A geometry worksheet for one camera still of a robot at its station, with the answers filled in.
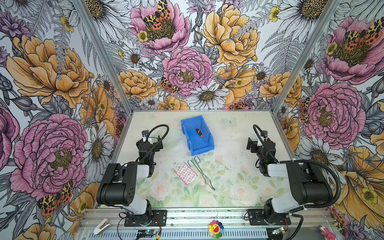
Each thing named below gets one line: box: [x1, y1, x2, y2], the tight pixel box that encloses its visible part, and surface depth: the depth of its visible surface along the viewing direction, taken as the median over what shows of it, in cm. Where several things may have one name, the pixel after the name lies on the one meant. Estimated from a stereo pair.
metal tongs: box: [187, 155, 216, 191], surface depth 94 cm
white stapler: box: [93, 218, 111, 235], surface depth 72 cm
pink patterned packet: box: [174, 162, 198, 186], surface depth 91 cm
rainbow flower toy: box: [208, 220, 224, 239], surface depth 72 cm
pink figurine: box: [318, 224, 336, 240], surface depth 70 cm
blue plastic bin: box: [181, 115, 215, 157], surface depth 104 cm
